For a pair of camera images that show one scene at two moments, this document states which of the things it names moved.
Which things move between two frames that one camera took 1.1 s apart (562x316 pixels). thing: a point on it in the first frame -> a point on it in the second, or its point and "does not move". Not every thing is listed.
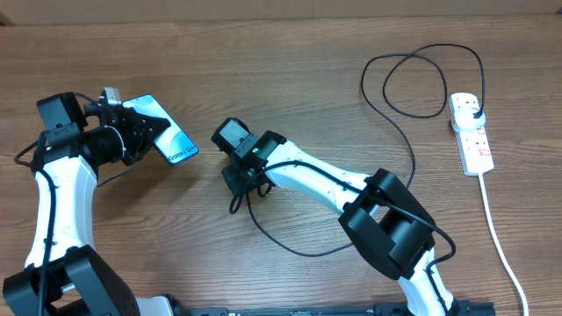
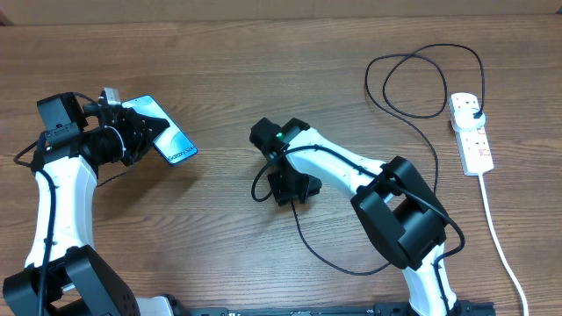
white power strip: x=473 y=147 does not move
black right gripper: x=237 y=175 -> x=288 y=196
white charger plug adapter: x=464 y=118 does not move
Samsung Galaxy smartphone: x=173 y=144 does not move
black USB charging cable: x=247 y=200 -> x=390 y=180
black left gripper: x=137 y=125 does not move
